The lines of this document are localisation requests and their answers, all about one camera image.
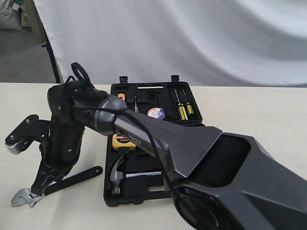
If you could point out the white sack in background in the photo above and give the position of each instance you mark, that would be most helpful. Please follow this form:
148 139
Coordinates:
10 15

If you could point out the yellow tape measure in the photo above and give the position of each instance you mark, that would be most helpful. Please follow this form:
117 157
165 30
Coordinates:
119 141

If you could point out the claw hammer black grip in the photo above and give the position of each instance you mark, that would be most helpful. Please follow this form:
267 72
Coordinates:
116 177

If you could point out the short yellow black screwdriver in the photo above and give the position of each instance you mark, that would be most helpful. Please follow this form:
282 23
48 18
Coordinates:
188 104

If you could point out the black electrical tape roll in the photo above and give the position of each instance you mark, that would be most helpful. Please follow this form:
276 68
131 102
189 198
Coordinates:
156 112

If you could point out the orange utility knife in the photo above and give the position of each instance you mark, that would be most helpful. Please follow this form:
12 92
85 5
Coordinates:
122 96

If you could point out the adjustable wrench black handle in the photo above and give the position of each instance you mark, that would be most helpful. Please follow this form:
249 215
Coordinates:
24 196

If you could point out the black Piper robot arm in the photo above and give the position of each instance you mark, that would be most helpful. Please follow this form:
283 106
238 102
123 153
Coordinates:
218 180

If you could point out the long yellow black screwdriver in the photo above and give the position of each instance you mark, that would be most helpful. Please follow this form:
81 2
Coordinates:
181 109

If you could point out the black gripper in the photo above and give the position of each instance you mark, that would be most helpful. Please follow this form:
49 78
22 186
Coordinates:
60 152

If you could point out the wrist camera with black bracket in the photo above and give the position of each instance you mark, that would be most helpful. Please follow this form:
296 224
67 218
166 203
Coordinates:
29 130

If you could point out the black backdrop stand pole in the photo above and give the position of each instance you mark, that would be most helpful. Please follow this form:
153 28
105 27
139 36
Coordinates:
47 45

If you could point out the clear test pen screwdriver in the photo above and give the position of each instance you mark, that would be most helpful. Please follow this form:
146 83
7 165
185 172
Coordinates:
136 109

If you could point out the white backdrop cloth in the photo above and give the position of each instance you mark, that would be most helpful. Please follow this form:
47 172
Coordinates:
205 42

